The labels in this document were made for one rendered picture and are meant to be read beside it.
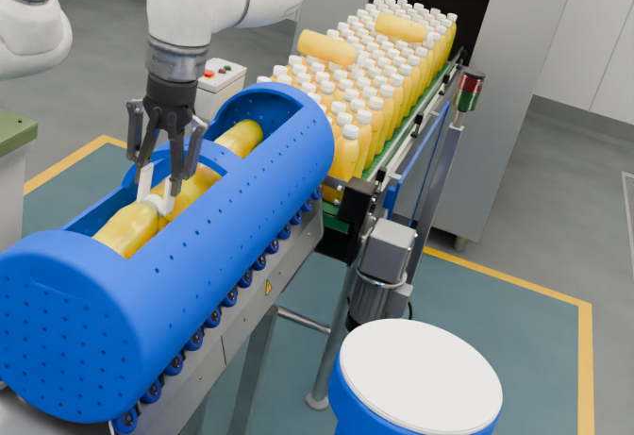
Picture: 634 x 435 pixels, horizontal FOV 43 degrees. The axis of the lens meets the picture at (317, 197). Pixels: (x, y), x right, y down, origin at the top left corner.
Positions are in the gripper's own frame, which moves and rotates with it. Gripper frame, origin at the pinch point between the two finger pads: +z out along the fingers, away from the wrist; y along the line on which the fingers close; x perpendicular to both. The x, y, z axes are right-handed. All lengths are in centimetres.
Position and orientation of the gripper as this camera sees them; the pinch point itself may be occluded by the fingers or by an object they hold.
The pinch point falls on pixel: (157, 190)
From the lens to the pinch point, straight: 131.7
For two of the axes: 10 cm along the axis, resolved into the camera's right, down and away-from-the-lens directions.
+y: 9.3, 3.3, -1.8
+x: 3.0, -3.9, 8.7
